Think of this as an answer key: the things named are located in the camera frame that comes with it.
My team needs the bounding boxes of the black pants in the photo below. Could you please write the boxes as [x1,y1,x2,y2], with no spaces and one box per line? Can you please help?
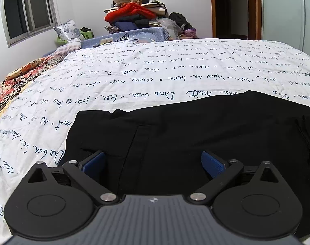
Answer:
[61,91,310,237]

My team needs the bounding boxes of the white script print bedspread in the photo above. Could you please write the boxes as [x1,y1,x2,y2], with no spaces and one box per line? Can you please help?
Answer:
[0,38,310,244]

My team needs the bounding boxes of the orange floral blanket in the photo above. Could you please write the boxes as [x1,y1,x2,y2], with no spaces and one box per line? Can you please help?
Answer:
[0,38,81,111]

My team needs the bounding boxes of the floral pillow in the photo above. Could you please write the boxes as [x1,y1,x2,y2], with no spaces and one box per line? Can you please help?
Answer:
[53,19,81,41]

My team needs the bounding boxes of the blue quilted blanket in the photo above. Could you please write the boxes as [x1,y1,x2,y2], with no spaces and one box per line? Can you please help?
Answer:
[42,27,171,57]

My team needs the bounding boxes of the pile of clothes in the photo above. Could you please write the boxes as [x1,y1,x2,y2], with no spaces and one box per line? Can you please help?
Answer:
[104,0,198,40]

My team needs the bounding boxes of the frosted glass wardrobe door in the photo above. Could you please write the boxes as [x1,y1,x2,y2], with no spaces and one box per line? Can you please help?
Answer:
[262,0,310,56]

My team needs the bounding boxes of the window with metal frame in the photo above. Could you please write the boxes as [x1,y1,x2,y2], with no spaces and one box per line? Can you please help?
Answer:
[0,0,58,47]

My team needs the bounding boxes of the wooden door frame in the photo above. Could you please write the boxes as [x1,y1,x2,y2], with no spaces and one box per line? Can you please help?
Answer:
[211,0,264,40]

